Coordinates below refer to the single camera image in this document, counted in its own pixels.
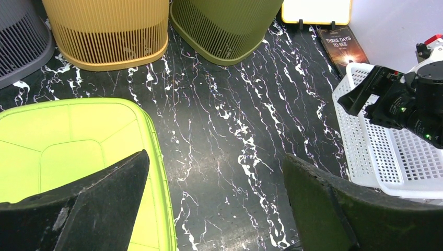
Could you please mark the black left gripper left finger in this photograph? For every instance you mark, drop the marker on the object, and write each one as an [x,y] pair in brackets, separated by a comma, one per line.
[96,212]

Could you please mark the lime green plastic tub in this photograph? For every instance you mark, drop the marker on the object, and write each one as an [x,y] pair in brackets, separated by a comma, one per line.
[49,144]

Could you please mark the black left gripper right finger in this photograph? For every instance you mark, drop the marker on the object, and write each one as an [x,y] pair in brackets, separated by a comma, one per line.
[332,213]

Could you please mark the small whiteboard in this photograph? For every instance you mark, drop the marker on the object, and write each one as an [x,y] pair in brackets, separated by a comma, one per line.
[319,12]

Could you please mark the white perforated tray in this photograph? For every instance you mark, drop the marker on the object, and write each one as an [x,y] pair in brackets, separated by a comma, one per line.
[395,161]

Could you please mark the grey mesh bin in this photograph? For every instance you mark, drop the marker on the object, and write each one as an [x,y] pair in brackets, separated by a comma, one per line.
[26,41]

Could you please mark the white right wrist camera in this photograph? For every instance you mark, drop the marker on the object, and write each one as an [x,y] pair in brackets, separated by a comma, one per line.
[428,52]

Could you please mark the orange mesh bin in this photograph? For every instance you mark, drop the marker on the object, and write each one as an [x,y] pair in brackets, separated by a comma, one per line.
[109,35]

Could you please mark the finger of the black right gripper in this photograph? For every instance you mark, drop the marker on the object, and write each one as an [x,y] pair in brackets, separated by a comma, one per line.
[367,90]

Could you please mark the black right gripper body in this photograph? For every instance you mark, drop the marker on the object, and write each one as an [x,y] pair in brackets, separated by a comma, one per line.
[411,101]

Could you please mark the dark paperback book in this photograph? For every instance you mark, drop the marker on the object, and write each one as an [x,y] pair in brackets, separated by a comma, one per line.
[342,47]

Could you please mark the olive green mesh bin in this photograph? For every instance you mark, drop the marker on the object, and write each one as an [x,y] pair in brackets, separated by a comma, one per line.
[223,32]

